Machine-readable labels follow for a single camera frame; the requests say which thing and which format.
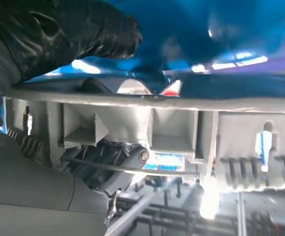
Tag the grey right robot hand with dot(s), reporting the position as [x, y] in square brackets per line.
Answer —
[34, 195]

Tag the blue metal shelf rack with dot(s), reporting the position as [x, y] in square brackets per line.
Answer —
[206, 19]

